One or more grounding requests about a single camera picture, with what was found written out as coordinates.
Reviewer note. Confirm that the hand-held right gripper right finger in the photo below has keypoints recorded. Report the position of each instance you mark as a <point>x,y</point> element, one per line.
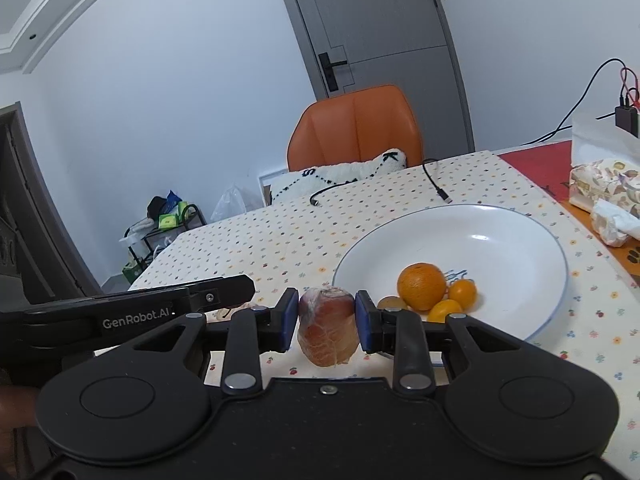
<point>364,320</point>

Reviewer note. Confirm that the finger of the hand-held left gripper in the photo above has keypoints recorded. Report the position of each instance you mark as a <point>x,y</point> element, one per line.
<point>225,291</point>

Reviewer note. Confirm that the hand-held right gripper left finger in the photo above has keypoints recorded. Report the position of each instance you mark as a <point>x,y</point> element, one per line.
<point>287,320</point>

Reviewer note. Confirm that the small brown kiwi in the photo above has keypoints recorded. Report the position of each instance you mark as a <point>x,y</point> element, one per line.
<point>387,303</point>

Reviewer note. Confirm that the large orange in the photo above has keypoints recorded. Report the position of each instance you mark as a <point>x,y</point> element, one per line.
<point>421,285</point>

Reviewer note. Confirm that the small yellow kumquat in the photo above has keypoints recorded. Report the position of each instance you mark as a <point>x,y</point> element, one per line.
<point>445,311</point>
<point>463,292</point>

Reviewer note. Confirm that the white plate with blue rim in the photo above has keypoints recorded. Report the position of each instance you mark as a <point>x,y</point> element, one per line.
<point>480,240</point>

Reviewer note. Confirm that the person's left hand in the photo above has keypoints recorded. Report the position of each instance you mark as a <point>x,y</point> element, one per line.
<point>15,407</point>

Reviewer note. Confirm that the black metal rack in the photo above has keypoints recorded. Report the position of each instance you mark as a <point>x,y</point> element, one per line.
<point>197,215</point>

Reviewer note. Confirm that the clear plastic bag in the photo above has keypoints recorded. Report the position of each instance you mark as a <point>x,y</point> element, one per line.
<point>229,205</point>

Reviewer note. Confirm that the green packet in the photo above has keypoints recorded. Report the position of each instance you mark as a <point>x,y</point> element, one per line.
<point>168,221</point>

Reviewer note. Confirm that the green bag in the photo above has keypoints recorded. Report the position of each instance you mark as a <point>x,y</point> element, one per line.
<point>131,271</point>

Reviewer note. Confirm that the blue package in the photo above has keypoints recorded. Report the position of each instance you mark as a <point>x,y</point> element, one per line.
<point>173,201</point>

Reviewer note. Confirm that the black cloth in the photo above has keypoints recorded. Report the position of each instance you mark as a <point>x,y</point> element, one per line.
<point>156,205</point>

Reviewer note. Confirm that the white framed board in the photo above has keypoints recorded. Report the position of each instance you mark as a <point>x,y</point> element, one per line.
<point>265,187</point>

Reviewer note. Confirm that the dark wooden door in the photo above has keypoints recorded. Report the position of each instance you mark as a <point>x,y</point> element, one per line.
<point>30,220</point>

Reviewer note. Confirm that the white pillow with black stitching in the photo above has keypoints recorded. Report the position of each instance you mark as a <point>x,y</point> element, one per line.
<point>340,177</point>

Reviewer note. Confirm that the orange chair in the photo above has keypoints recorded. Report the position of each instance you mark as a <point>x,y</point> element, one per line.
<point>355,125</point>

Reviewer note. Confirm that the red table mat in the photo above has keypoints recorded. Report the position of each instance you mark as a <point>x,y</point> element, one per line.
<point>540,170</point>

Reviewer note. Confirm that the orange paw-print mat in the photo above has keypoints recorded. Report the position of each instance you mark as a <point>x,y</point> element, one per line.
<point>630,257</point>

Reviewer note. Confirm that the floral tissue pack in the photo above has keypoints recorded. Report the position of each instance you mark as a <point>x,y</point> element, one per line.
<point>605,180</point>

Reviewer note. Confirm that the grey door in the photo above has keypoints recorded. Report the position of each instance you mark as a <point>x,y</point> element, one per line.
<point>380,10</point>

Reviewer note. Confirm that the black charger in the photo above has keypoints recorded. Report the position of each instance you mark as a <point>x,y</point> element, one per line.
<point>626,121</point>

